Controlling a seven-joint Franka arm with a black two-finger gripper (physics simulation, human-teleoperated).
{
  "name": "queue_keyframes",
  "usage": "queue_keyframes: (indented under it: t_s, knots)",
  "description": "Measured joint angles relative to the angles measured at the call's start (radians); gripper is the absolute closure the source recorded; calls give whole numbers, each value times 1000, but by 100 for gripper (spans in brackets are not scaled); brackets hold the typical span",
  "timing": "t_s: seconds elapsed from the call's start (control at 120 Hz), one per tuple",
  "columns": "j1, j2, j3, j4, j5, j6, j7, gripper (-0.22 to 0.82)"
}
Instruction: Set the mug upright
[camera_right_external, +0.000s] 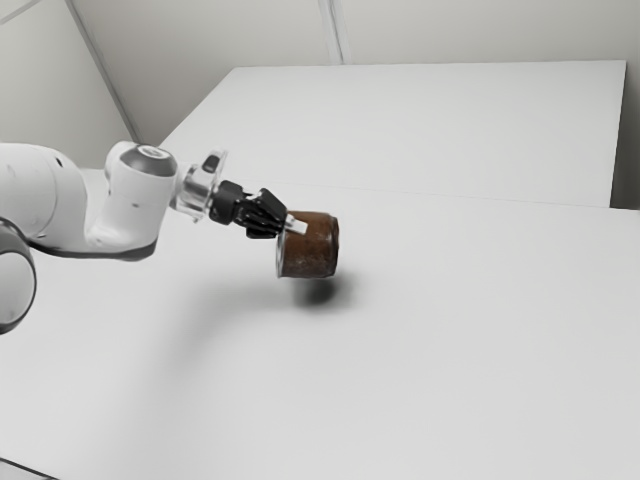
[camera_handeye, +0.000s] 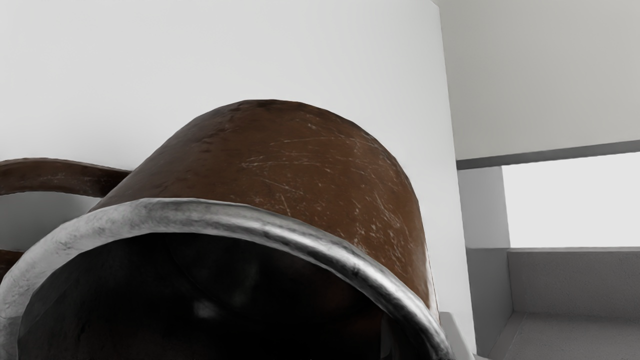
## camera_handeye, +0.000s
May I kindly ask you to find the brown mug with silver rim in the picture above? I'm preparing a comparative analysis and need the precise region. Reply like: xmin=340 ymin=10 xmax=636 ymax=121
xmin=0 ymin=99 xmax=455 ymax=360

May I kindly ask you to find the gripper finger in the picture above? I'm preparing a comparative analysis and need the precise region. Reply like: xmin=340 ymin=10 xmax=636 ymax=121
xmin=439 ymin=311 xmax=488 ymax=360

